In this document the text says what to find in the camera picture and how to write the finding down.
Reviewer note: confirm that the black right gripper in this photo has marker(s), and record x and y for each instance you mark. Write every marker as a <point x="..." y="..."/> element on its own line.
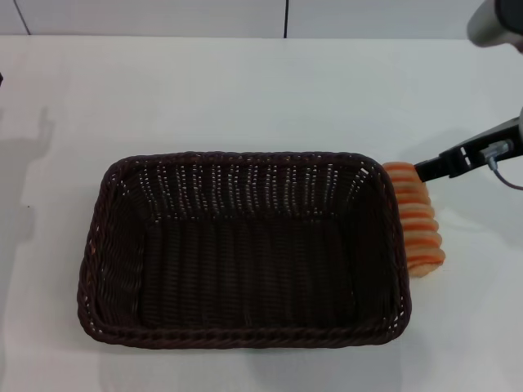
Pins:
<point x="474" y="153"/>

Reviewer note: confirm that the orange striped bread loaf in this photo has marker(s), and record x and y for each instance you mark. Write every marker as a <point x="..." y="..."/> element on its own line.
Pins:
<point x="421" y="228"/>

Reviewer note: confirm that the dark brown wicker basket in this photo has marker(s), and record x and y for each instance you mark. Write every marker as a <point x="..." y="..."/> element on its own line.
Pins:
<point x="245" y="265"/>

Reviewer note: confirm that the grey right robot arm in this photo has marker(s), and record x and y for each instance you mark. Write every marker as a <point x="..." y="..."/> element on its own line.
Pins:
<point x="486" y="24"/>

